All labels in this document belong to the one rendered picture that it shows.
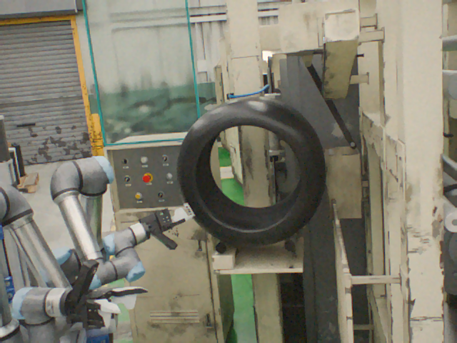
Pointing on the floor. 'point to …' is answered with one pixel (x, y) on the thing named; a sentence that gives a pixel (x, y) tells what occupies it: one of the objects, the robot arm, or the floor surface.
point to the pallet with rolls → (22, 170)
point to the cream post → (254, 155)
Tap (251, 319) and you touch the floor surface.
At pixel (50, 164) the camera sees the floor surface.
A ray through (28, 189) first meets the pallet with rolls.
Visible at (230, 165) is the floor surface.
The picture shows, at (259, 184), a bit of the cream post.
